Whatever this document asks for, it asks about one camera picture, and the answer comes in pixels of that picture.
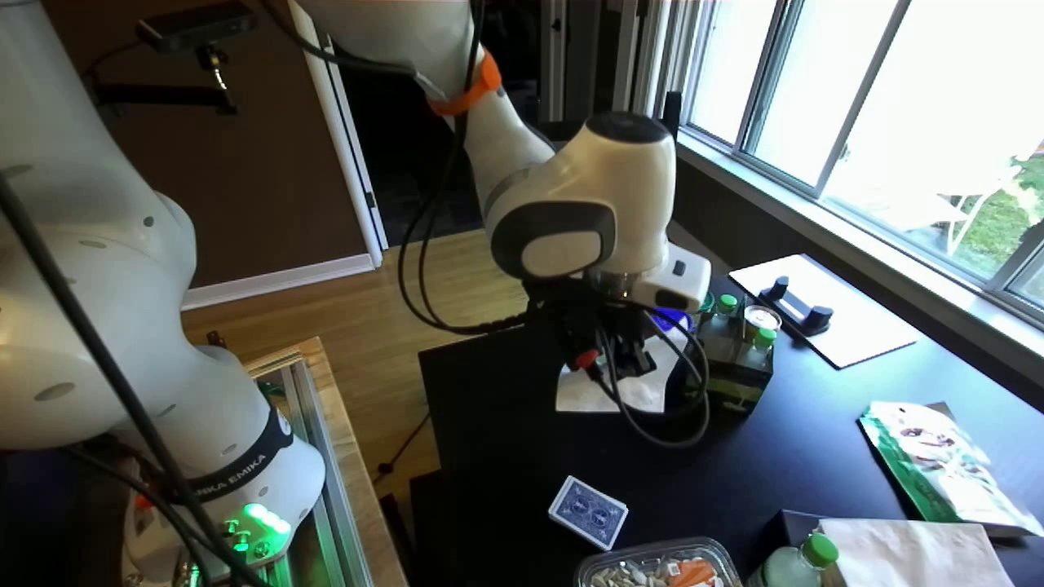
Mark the white paper napkin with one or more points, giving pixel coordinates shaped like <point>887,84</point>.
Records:
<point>596,393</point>

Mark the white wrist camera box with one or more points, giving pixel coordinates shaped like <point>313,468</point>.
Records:
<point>681,281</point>

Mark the clear plastic food container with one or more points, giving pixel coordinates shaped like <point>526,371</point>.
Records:
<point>675,561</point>

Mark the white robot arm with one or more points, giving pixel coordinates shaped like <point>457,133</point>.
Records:
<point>97,266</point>

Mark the small green cap bottle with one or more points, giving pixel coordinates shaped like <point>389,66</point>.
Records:
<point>760,348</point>

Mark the blue playing card deck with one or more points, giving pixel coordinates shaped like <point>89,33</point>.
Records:
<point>587,512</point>

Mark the green white snack bag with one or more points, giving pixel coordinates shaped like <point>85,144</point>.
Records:
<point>943,471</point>

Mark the green cap bottle foreground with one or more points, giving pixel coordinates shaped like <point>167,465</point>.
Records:
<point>809,561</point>

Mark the black handle tool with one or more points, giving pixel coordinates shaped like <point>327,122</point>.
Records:
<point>809,322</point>

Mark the black wooden chair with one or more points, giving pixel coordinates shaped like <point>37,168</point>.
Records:
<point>673,111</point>

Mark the black green box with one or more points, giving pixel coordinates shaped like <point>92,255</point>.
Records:
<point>739,374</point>

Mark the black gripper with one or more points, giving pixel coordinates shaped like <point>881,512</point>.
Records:
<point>593,325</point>

